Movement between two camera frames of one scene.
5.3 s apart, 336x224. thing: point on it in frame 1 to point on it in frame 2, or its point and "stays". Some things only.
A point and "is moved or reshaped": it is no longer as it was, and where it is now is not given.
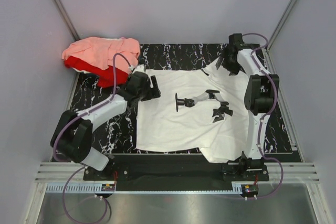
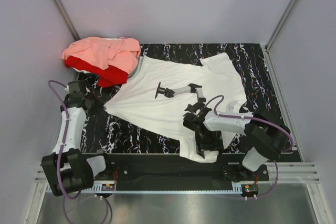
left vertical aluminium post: [60, 6] stays
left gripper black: [151, 92] to [100, 108]
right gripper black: [233, 70] to [217, 145]
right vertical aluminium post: [290, 7] stays
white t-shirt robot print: [196, 110] is moved or reshaped
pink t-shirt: [100, 51] stays
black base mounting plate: [176, 168] stays
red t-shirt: [104, 77] stays
